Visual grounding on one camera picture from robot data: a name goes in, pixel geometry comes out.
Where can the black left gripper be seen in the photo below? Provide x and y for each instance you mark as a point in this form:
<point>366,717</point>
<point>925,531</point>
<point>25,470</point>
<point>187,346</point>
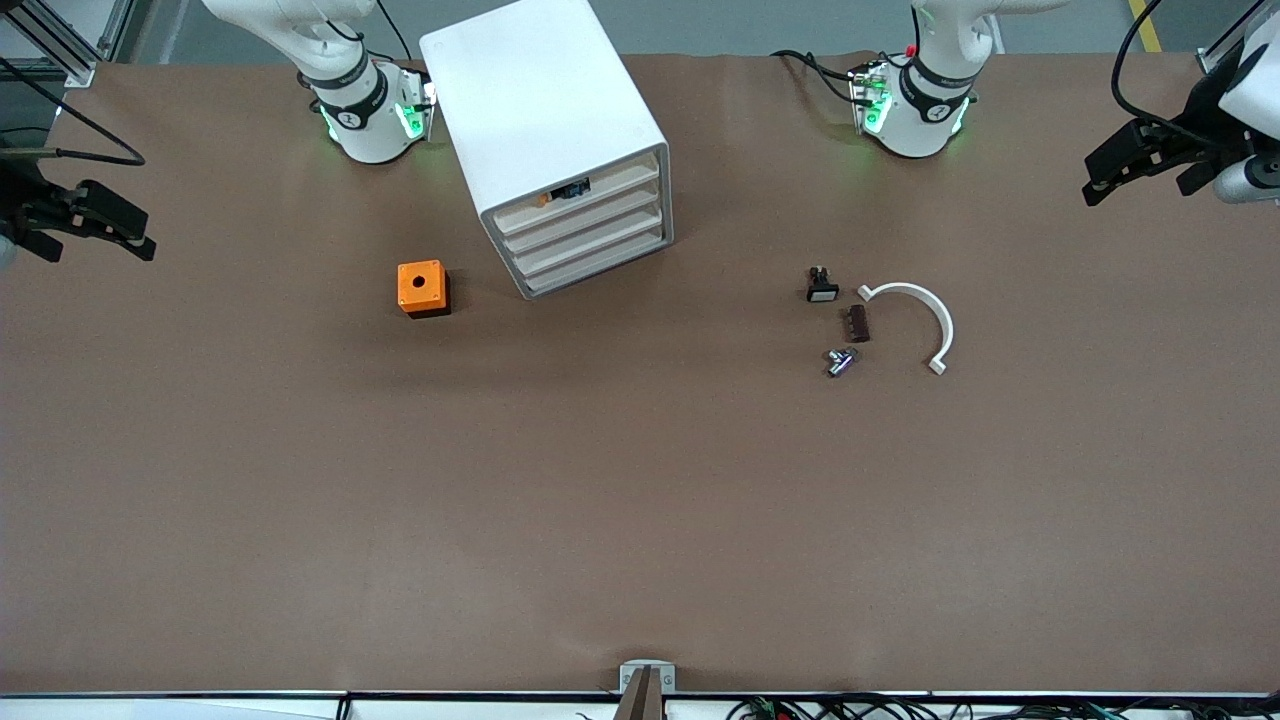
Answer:
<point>1196,134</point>

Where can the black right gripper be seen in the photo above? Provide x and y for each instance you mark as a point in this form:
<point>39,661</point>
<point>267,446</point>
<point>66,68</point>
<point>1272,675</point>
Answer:
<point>22,196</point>

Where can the orange button black body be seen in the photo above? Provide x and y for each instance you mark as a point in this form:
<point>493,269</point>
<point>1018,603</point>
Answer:
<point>575,190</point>

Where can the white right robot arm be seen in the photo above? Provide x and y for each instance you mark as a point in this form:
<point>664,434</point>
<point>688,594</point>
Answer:
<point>370,130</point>

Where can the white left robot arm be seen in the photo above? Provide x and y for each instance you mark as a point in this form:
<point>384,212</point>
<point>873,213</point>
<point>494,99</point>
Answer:
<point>915,120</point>

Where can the white drawer cabinet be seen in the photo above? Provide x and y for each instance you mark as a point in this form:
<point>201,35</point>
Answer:
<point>540,90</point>

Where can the white closed drawer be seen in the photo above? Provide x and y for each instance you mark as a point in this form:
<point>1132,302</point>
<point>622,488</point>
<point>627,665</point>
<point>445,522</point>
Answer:
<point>600,212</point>
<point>600,235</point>
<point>600,258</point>

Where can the white curved plastic arc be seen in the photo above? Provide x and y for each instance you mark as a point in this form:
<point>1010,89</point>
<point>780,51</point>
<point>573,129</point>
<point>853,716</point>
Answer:
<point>940,320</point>

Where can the small brown block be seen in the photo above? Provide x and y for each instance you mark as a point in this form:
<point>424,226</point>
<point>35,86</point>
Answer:
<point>855,323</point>

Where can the orange box with hole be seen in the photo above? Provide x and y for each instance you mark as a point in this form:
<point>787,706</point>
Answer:
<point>420,285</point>

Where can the small silver metal part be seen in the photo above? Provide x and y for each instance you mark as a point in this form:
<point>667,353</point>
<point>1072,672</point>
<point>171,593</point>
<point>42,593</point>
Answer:
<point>840,362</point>

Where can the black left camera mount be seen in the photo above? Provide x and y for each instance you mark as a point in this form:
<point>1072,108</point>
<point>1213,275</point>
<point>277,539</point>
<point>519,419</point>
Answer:
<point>1195,178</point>

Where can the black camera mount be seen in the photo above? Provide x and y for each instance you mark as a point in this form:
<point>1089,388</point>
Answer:
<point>1195,178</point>
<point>40,245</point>

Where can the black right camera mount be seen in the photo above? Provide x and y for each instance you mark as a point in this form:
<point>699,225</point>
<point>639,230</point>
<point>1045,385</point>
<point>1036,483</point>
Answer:
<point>40,245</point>

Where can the aluminium frame profile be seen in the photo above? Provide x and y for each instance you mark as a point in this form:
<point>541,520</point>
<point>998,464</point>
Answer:
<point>1215,55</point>
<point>60,60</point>

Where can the black switch white face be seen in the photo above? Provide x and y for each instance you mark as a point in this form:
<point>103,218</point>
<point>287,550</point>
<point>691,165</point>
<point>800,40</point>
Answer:
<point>822,290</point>

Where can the white table edge rail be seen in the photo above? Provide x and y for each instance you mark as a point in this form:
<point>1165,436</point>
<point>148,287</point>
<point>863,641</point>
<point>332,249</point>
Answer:
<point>150,708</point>

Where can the grey metal table bracket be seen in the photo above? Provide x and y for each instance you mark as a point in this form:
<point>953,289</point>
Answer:
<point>632,680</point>

